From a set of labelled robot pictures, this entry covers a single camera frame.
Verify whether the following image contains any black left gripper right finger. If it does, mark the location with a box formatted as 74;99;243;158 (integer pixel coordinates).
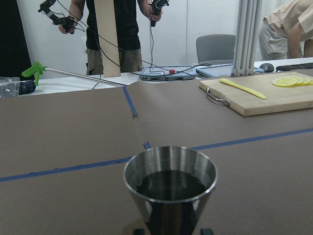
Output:
200;228;214;235

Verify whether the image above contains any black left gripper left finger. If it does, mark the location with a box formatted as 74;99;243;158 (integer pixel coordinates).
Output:
133;229;145;235

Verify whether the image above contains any bamboo cutting board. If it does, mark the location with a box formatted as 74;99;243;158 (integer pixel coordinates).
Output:
199;72;313;116

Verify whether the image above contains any yellow plastic knife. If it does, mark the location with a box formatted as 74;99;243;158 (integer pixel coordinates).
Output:
220;78;266;99

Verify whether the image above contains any grey teach pendant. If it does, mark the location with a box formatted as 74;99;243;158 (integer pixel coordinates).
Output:
139;65;197;81

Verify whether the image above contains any lemon slice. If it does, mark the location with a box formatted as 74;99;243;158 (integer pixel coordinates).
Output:
272;77;297;87
302;78;313;85
293;76;310;86

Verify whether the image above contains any grey computer mouse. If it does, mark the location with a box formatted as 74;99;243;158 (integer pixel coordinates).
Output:
259;63;275;73

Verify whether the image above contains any grey office chair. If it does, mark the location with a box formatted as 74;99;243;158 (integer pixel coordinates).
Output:
196;34;236;65

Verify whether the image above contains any black keyboard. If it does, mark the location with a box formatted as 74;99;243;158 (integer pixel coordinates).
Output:
275;62;313;72

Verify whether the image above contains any clear plastic bag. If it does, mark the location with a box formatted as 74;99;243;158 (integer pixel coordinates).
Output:
0;77;20;98

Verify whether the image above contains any person in beige clothes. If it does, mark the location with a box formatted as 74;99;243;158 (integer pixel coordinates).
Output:
258;0;313;61

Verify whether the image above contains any person in black shirt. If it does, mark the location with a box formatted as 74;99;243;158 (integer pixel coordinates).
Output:
58;0;164;75

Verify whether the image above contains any wooden plank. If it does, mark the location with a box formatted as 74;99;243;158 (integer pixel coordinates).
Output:
94;0;120;78

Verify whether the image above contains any green-handled reacher grabber tool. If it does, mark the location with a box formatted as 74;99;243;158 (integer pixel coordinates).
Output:
22;61;126;87

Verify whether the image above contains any aluminium frame post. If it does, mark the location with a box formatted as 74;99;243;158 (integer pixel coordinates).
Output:
231;0;263;77

